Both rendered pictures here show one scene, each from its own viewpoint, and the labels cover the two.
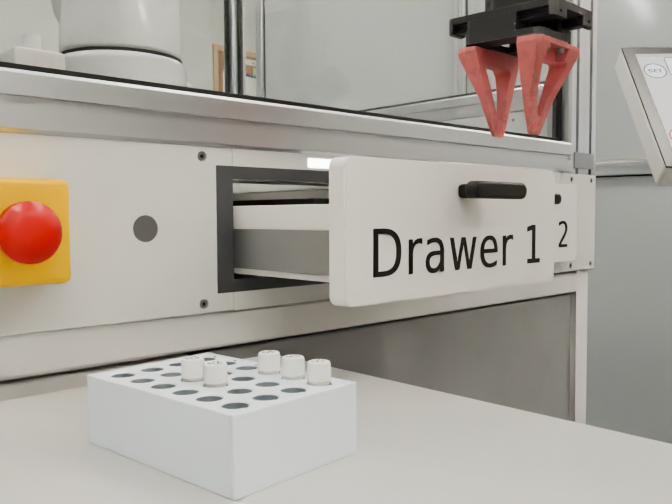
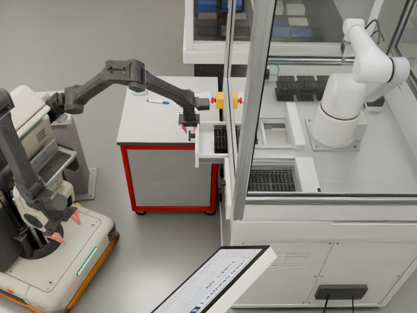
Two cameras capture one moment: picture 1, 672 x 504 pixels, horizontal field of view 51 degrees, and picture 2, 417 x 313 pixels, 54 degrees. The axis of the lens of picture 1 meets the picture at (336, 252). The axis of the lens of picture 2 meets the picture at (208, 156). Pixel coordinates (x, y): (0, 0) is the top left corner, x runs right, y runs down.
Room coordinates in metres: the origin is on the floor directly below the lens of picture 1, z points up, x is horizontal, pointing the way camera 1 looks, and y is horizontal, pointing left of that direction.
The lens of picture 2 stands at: (1.65, -1.21, 2.35)
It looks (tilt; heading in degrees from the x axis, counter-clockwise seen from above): 47 degrees down; 131
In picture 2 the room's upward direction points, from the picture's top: 2 degrees clockwise
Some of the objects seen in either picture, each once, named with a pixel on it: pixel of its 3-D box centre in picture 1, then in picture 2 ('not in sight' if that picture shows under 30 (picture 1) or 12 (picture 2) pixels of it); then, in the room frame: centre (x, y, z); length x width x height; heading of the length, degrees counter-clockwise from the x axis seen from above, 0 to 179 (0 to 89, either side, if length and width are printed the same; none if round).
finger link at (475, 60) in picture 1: (513, 80); (190, 126); (0.60, -0.15, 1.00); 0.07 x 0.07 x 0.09; 44
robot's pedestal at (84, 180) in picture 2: not in sight; (62, 149); (-0.33, -0.42, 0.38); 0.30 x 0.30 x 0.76; 49
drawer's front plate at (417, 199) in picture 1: (458, 228); (197, 140); (0.61, -0.11, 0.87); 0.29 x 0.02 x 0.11; 133
